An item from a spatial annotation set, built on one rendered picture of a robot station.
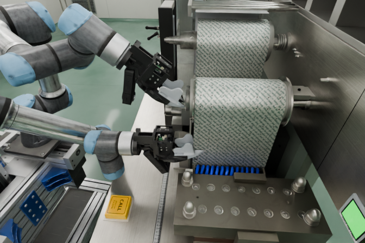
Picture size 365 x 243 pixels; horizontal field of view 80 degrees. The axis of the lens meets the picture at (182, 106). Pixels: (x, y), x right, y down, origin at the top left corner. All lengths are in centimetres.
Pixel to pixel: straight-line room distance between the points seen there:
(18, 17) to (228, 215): 92
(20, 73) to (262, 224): 68
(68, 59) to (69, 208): 129
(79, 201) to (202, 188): 120
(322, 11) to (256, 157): 48
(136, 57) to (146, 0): 572
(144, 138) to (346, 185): 49
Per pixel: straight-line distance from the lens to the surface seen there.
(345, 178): 59
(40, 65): 61
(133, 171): 91
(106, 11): 663
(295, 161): 81
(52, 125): 79
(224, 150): 69
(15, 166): 140
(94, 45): 55
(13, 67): 60
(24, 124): 77
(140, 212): 81
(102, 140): 70
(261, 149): 71
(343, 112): 58
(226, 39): 75
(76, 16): 56
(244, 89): 60
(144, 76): 55
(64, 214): 175
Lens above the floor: 161
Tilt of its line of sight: 36 degrees down
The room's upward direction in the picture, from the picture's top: straight up
